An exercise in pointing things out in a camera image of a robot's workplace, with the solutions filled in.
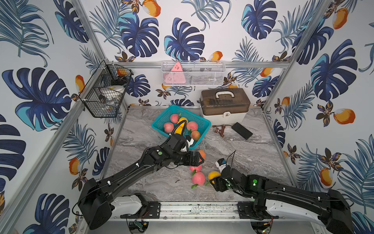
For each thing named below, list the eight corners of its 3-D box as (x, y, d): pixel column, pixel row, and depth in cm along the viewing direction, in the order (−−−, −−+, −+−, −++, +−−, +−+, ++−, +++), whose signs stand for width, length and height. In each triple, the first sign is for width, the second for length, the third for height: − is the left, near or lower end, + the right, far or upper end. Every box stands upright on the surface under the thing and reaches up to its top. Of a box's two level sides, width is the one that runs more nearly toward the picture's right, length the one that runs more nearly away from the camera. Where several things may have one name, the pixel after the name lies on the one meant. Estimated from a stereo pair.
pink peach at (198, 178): (192, 186, 84) (192, 183, 79) (191, 174, 88) (192, 170, 83) (204, 186, 84) (205, 183, 79) (203, 174, 88) (204, 170, 83)
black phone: (246, 140, 104) (247, 138, 102) (231, 127, 111) (232, 126, 109) (252, 135, 107) (253, 133, 105) (236, 123, 113) (237, 121, 112)
